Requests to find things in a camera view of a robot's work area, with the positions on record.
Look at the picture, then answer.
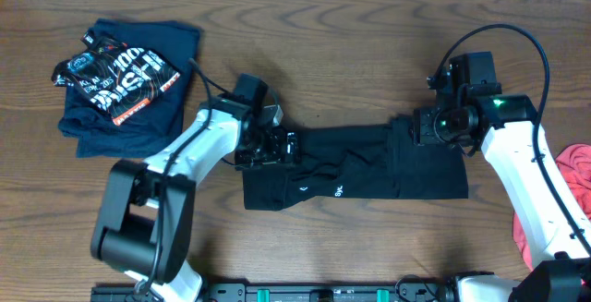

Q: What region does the red printed t-shirt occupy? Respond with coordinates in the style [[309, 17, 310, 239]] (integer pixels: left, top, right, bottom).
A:
[[513, 144, 591, 271]]

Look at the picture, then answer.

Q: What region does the black orange printed jersey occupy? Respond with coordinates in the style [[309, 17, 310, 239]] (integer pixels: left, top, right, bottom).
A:
[[52, 30, 181, 126]]

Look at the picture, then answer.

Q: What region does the folded navy blue shirt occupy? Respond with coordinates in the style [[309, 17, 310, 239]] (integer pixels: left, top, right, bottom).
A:
[[58, 19, 200, 158]]

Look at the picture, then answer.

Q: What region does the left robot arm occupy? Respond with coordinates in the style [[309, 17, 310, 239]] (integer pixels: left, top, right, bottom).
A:
[[90, 99, 298, 301]]

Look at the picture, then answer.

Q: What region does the left black cable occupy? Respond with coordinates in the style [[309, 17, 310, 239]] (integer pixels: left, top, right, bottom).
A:
[[131, 56, 232, 298]]

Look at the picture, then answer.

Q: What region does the black t-shirt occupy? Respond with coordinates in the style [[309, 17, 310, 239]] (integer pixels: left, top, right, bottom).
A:
[[242, 116, 469, 211]]

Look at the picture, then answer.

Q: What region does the black cable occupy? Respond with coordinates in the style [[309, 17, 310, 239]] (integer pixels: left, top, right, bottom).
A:
[[427, 23, 591, 257], [131, 56, 232, 298]]

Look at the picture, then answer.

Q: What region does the right black cable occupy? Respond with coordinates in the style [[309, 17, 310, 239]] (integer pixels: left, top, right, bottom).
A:
[[427, 23, 591, 257]]

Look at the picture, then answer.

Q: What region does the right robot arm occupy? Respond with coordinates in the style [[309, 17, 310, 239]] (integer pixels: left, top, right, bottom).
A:
[[412, 95, 590, 301]]

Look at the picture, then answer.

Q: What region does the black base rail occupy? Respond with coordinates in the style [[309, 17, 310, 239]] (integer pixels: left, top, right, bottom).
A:
[[90, 275, 458, 302]]

